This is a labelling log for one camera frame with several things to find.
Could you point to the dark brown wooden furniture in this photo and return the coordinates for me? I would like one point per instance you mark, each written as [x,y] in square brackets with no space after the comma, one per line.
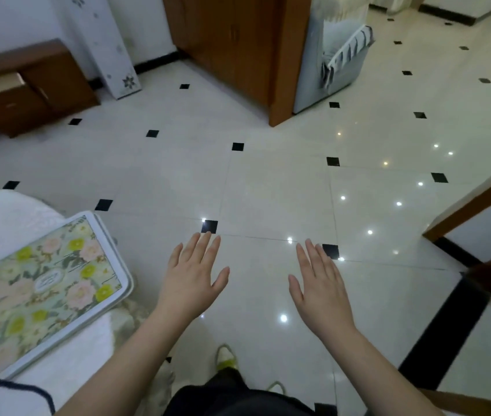
[228,38]

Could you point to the person's right forearm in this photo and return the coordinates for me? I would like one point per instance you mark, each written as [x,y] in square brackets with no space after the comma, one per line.
[379,376]

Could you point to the brown wooden door frame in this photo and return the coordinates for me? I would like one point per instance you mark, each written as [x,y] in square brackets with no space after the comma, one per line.
[475,203]

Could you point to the low brown wooden cabinet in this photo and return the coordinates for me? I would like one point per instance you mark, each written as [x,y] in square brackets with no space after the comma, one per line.
[63,82]

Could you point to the yellow green floral placemat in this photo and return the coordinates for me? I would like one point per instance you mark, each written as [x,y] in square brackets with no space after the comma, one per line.
[46,290]

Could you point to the person's right hand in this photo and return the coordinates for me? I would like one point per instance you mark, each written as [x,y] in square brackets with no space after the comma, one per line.
[323,298]

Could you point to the grey sofa with striped cloth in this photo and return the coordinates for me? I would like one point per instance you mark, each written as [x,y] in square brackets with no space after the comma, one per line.
[310,73]

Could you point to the white floral water dispenser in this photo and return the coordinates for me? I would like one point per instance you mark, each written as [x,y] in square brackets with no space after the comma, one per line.
[106,51]

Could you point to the person's left forearm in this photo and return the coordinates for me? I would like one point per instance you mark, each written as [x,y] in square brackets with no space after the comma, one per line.
[119,372]

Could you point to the cloth-covered dining table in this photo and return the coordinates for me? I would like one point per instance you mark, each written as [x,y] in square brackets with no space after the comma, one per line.
[76,368]

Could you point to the person's black trousers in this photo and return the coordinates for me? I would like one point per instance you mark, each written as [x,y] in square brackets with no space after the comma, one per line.
[228,398]

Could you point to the person's left hand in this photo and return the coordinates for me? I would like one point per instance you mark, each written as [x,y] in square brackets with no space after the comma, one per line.
[189,285]

